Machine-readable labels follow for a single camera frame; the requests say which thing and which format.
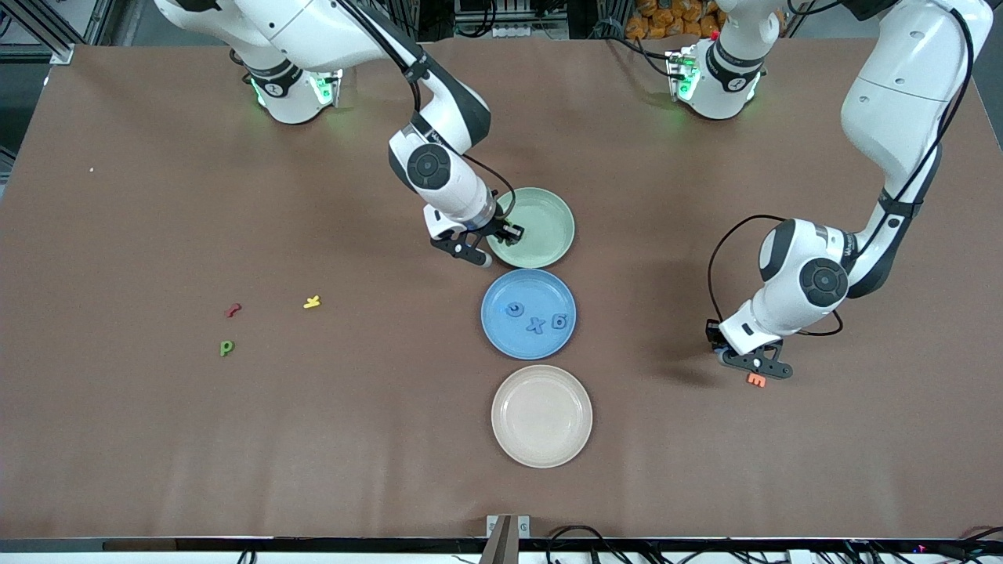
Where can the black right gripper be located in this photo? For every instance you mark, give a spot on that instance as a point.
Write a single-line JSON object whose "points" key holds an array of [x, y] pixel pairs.
{"points": [[497, 225]]}

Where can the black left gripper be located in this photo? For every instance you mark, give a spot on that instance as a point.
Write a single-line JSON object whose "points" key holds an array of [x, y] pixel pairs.
{"points": [[714, 332]]}

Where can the blue letter c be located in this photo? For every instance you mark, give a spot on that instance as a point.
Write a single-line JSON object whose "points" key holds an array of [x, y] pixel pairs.
{"points": [[513, 310]]}

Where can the blue letter X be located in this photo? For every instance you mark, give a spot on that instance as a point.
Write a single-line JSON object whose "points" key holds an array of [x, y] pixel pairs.
{"points": [[535, 325]]}

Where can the blue digit 6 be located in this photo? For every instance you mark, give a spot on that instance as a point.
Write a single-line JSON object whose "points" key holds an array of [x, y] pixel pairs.
{"points": [[559, 320]]}

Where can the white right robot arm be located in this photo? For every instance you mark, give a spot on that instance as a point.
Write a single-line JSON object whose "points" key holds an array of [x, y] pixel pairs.
{"points": [[313, 31]]}

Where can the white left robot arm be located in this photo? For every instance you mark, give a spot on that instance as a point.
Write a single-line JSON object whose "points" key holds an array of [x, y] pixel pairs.
{"points": [[901, 78]]}

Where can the light green plate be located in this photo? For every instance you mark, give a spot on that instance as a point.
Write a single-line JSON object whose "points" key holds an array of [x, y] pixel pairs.
{"points": [[544, 227]]}

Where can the orange letter E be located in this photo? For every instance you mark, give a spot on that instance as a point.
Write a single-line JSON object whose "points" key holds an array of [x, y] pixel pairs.
{"points": [[757, 382]]}

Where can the blue plate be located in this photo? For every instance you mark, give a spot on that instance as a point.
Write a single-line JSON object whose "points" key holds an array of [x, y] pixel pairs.
{"points": [[528, 345]]}

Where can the beige plate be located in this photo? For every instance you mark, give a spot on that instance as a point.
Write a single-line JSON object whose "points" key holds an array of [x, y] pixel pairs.
{"points": [[541, 416]]}

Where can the long white power strip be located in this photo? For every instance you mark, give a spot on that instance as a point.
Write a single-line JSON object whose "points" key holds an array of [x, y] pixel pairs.
{"points": [[529, 31]]}

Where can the yellow letter K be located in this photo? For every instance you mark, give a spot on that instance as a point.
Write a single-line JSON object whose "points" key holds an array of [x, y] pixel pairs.
{"points": [[312, 301]]}

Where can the orange bag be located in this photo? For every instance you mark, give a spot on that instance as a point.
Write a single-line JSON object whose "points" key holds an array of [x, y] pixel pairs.
{"points": [[666, 19]]}

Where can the green letter p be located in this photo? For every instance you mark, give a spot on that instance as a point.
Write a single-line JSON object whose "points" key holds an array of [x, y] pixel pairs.
{"points": [[226, 347]]}

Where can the grey metal bracket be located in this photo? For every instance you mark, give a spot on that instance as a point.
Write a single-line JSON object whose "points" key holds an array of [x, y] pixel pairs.
{"points": [[508, 536]]}

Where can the black table edge rail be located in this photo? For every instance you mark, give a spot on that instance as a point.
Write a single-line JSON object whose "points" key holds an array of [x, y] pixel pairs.
{"points": [[235, 544]]}

